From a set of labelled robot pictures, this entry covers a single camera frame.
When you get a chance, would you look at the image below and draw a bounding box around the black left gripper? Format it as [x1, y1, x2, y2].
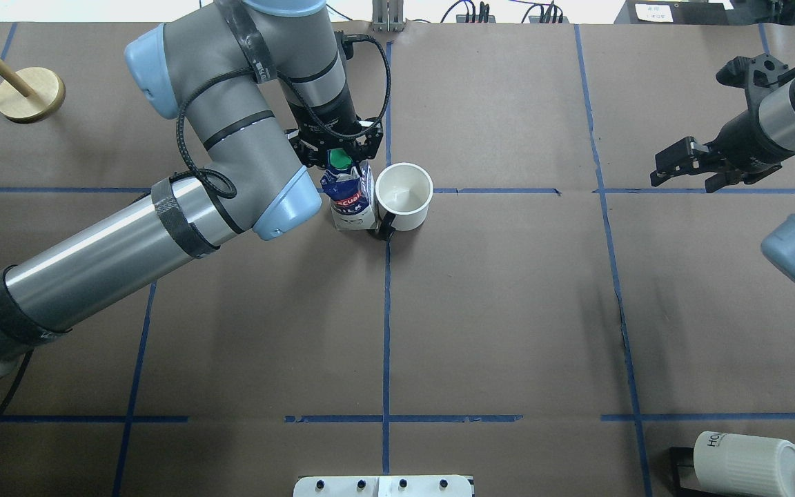
[285, 104, 384, 169]

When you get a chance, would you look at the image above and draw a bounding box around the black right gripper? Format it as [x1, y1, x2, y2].
[649, 110, 785, 194]

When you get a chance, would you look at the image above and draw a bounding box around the blue Pascual milk carton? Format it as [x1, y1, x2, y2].
[320, 148, 378, 231]

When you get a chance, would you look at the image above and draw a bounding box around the white smiley face mug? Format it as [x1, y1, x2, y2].
[373, 162, 433, 240]

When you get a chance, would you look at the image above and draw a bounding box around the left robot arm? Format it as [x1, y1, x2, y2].
[0, 1, 382, 378]

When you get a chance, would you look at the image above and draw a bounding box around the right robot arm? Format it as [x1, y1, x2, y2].
[649, 54, 795, 283]

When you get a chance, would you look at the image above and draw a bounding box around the black box with label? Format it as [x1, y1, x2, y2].
[613, 1, 731, 26]

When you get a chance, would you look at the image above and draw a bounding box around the black power strip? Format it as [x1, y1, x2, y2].
[448, 1, 496, 24]
[522, 2, 570, 24]

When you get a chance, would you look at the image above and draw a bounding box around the wooden mug tree stand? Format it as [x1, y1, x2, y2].
[0, 57, 66, 124]

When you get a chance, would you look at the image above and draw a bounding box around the white ribbed mug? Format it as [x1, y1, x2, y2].
[693, 431, 795, 496]

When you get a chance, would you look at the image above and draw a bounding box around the aluminium frame post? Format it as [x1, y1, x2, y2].
[371, 0, 406, 32]

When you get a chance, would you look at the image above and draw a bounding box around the black wire mug rack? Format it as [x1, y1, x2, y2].
[668, 447, 710, 496]

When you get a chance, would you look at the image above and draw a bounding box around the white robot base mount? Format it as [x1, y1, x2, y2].
[293, 474, 475, 496]

